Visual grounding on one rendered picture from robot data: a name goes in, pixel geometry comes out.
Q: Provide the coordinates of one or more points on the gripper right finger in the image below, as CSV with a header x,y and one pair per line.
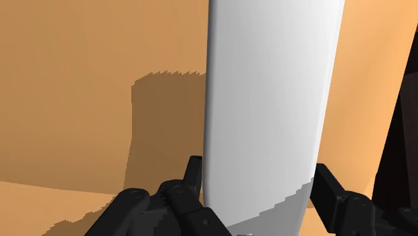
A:
x,y
352,212

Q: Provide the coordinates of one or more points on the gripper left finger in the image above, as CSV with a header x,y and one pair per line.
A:
x,y
183,209

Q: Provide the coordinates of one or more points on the white rounded slab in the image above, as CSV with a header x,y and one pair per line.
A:
x,y
267,98

